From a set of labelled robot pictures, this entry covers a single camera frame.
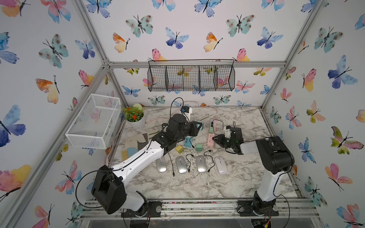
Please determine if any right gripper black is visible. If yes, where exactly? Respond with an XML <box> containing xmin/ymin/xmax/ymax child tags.
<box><xmin>211</xmin><ymin>133</ymin><xmax>235</xmax><ymax>149</ymax></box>

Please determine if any blue power strip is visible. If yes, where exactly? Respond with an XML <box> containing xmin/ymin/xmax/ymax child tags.
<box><xmin>184</xmin><ymin>136</ymin><xmax>194</xmax><ymax>148</ymax></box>

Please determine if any pink power strip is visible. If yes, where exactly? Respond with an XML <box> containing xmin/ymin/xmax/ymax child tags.
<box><xmin>207</xmin><ymin>121</ymin><xmax>215</xmax><ymax>148</ymax></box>

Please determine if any white mouse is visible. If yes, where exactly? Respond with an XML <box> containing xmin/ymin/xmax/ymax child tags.
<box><xmin>214</xmin><ymin>156</ymin><xmax>228</xmax><ymax>175</ymax></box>

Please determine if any green charger front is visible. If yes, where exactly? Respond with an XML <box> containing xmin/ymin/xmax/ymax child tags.
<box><xmin>195</xmin><ymin>143</ymin><xmax>203</xmax><ymax>152</ymax></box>

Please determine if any black usb cable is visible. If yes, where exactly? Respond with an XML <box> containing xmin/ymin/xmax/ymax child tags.
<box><xmin>203</xmin><ymin>149</ymin><xmax>216</xmax><ymax>173</ymax></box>
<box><xmin>185</xmin><ymin>153</ymin><xmax>195</xmax><ymax>173</ymax></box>
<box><xmin>167</xmin><ymin>152</ymin><xmax>176</xmax><ymax>177</ymax></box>

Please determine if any silver mouse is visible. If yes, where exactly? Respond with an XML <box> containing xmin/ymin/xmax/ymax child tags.
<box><xmin>156</xmin><ymin>156</ymin><xmax>167</xmax><ymax>173</ymax></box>
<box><xmin>196</xmin><ymin>155</ymin><xmax>207</xmax><ymax>173</ymax></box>

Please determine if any grey mouse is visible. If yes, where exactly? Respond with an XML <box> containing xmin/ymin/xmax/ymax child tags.
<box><xmin>175</xmin><ymin>156</ymin><xmax>188</xmax><ymax>174</ymax></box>

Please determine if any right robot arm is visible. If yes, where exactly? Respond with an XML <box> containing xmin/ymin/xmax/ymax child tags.
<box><xmin>212</xmin><ymin>126</ymin><xmax>295</xmax><ymax>217</ymax></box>

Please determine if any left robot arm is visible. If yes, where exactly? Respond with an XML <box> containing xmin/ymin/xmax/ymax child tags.
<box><xmin>91</xmin><ymin>114</ymin><xmax>202</xmax><ymax>216</ymax></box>

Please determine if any potted plant white pot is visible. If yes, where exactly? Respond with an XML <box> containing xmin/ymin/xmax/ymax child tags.
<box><xmin>123</xmin><ymin>103</ymin><xmax>145</xmax><ymax>129</ymax></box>

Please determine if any white power cord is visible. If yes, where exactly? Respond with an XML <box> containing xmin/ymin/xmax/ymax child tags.
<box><xmin>192</xmin><ymin>106</ymin><xmax>239</xmax><ymax>129</ymax></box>

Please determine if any black wire wall basket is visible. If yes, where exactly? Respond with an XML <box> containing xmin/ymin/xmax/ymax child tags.
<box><xmin>147</xmin><ymin>59</ymin><xmax>236</xmax><ymax>92</ymax></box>

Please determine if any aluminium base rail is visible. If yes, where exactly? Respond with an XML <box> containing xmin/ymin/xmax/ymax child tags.
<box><xmin>81</xmin><ymin>199</ymin><xmax>320</xmax><ymax>220</ymax></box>

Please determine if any white mesh wall basket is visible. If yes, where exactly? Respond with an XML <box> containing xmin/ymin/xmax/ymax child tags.
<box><xmin>65</xmin><ymin>94</ymin><xmax>121</xmax><ymax>149</ymax></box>

